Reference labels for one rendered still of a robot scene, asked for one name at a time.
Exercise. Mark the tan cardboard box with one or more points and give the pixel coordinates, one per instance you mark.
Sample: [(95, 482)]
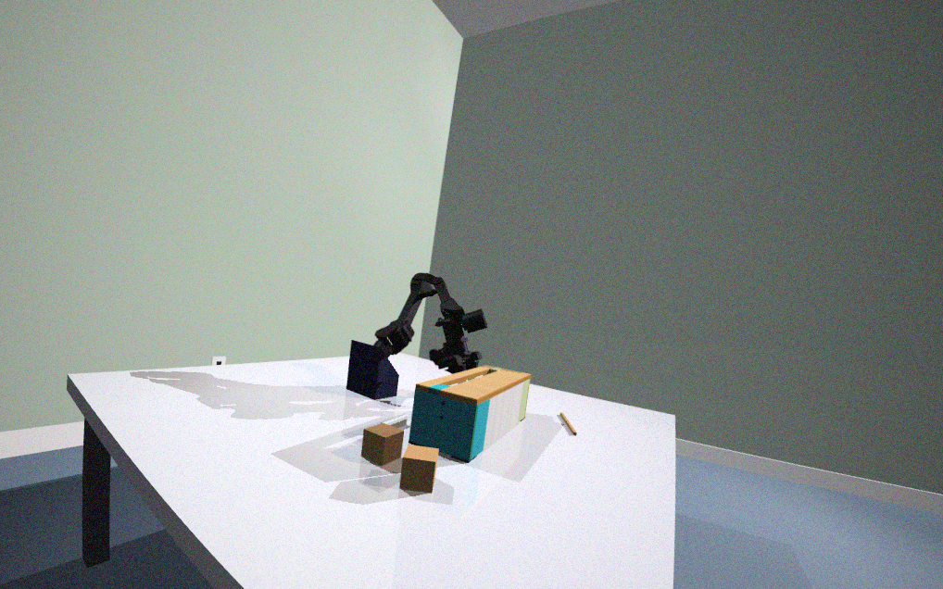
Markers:
[(382, 443), (418, 468)]

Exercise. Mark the thin tan stick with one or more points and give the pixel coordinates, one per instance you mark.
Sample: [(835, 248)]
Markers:
[(568, 424)]

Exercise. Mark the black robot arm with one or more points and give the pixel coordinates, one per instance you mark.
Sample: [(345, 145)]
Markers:
[(399, 332)]

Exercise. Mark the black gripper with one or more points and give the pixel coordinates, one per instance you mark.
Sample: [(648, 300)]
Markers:
[(460, 358)]

